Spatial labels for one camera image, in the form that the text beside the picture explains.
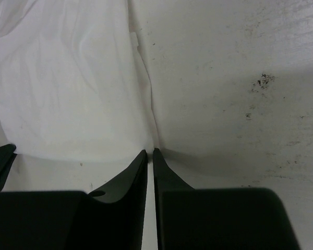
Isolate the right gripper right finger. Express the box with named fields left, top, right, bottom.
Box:
left=153, top=149, right=300, bottom=249

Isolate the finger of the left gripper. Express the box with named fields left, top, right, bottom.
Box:
left=0, top=144, right=17, bottom=191

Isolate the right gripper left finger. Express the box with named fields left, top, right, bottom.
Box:
left=0, top=151, right=148, bottom=249

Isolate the white tank top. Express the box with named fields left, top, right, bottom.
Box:
left=0, top=1, right=156, bottom=161

